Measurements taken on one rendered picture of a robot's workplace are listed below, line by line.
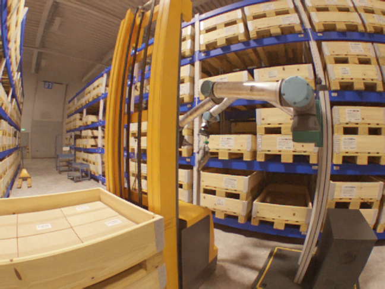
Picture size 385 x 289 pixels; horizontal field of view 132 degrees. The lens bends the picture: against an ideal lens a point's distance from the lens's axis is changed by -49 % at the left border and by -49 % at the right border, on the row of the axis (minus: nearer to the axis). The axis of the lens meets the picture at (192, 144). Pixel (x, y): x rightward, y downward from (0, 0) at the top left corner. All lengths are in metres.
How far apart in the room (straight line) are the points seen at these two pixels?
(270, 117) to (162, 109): 1.56
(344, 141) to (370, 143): 0.38
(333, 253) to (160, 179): 1.19
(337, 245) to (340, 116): 1.49
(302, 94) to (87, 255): 1.15
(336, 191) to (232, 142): 1.56
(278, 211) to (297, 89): 1.75
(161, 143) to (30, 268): 0.87
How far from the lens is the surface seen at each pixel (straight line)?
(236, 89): 1.01
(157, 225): 0.92
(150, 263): 1.01
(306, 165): 2.23
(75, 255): 0.74
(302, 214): 2.32
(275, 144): 2.17
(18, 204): 1.46
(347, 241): 1.24
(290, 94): 0.84
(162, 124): 0.92
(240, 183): 2.31
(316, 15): 2.89
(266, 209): 2.33
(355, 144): 2.28
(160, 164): 0.92
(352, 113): 2.31
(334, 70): 2.43
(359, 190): 2.40
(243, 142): 2.26
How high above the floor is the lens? 1.39
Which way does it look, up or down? level
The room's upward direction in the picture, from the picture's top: 1 degrees clockwise
